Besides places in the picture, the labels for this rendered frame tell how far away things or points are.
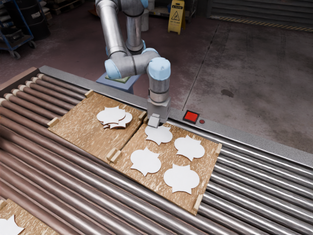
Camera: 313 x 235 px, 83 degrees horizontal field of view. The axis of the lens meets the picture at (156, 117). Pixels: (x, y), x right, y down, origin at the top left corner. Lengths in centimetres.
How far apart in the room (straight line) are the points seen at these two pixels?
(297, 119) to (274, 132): 44
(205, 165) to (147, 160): 26
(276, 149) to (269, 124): 154
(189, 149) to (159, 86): 36
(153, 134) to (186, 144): 17
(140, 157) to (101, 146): 20
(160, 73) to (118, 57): 19
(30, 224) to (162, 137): 61
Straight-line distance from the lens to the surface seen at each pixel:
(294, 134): 262
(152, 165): 80
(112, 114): 96
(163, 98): 68
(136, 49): 124
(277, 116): 273
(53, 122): 107
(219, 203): 81
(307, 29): 562
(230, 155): 94
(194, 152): 85
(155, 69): 60
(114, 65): 69
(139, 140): 89
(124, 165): 83
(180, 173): 79
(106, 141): 92
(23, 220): 89
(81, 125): 102
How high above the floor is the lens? 166
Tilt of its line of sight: 48 degrees down
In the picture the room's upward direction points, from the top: straight up
